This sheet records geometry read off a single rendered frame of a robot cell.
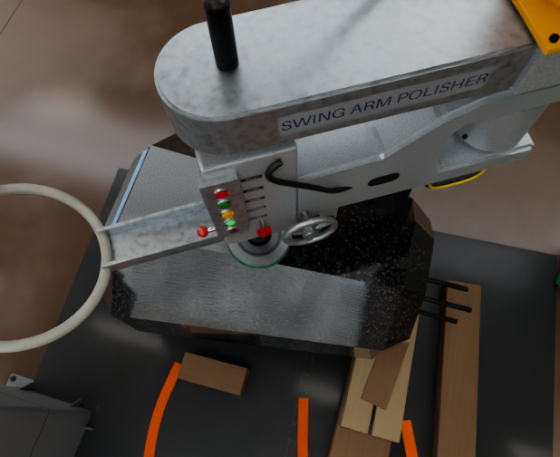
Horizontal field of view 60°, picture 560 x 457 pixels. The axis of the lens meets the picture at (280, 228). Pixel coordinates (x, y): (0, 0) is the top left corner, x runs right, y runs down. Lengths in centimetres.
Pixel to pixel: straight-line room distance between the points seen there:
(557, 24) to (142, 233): 112
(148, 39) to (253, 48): 255
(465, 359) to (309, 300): 100
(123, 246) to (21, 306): 141
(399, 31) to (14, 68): 295
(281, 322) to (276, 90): 105
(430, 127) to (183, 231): 75
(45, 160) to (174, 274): 157
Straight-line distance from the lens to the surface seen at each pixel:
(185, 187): 177
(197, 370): 232
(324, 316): 169
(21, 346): 142
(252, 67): 88
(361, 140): 115
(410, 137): 113
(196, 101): 85
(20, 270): 289
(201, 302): 177
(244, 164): 96
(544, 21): 101
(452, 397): 240
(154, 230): 148
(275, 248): 158
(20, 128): 331
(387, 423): 221
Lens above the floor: 241
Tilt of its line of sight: 68 degrees down
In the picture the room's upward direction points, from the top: 4 degrees counter-clockwise
